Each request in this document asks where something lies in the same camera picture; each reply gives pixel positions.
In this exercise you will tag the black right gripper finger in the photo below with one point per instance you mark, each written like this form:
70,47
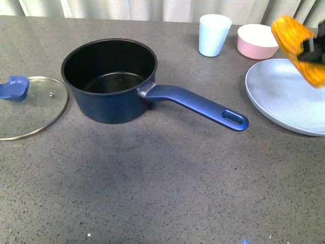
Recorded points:
313,48

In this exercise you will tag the yellow corn cob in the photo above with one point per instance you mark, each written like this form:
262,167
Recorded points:
290,34

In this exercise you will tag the glass lid with blue knob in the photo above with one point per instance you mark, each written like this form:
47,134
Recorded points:
29,105

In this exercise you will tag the light blue round plate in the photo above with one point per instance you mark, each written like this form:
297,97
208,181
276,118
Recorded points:
279,92

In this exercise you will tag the pink plastic bowl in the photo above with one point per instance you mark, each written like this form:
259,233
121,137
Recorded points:
256,41

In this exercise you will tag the white pleated curtain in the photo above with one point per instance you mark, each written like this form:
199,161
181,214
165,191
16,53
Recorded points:
310,13

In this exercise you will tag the light blue plastic cup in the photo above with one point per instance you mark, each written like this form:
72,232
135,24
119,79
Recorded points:
213,32

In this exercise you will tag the dark blue saucepan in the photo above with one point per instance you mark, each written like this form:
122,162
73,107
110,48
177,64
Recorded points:
113,82

